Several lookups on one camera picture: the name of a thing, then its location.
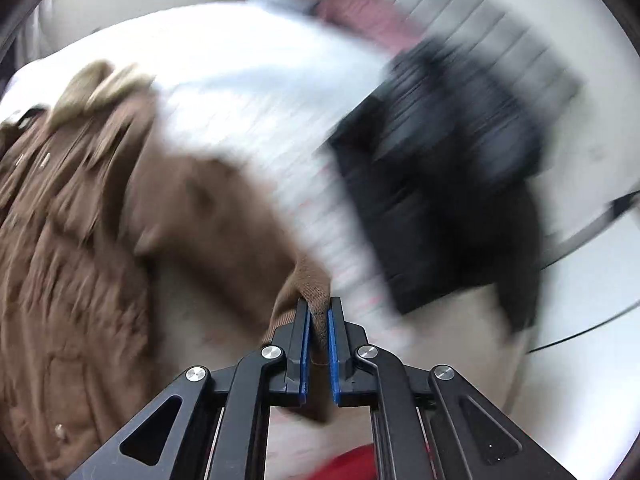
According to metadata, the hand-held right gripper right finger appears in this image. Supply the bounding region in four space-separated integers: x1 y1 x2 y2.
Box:
327 296 576 480

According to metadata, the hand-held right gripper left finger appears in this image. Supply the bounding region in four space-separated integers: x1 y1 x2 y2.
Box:
65 297 313 480

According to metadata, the brown coat with fleece collar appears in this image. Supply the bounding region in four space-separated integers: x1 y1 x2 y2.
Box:
0 60 333 480

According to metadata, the red cloth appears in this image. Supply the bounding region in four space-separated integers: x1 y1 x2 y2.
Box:
300 447 381 480

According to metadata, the black puffer jacket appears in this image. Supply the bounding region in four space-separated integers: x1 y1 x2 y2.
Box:
327 37 548 333

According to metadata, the bed with floral sheet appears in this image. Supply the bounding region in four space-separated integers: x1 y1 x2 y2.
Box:
0 2 531 466

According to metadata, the light blue bedspread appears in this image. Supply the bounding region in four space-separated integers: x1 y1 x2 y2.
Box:
12 2 398 186

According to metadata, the pink velvet pillow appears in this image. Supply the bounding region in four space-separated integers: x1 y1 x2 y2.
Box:
312 0 426 56

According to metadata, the grey padded headboard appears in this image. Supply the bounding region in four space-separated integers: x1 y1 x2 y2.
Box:
345 0 583 126

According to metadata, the black cable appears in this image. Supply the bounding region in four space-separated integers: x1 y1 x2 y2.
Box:
542 192 640 261
530 305 640 353

